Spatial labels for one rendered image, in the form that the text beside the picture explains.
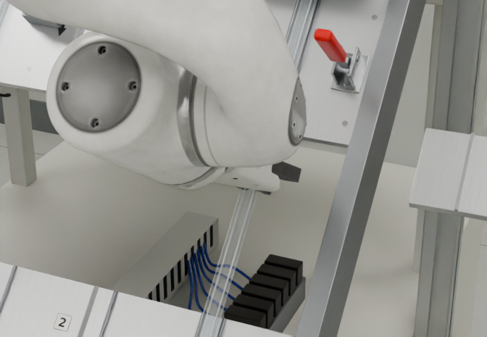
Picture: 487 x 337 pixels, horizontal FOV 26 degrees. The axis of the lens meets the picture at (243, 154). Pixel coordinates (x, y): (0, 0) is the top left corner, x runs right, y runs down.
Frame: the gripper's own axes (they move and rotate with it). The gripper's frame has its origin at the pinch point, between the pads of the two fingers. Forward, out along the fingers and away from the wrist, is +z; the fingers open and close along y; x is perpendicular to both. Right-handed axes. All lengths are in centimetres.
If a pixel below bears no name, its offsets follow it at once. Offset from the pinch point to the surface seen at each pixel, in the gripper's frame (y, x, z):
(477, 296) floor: -2, 0, 164
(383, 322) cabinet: -5.9, 10.7, 42.7
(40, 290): 17.5, 15.1, -1.8
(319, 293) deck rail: -9.1, 9.3, -2.0
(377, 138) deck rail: -10.1, -5.5, 2.3
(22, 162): 56, 0, 51
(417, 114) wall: 25, -44, 181
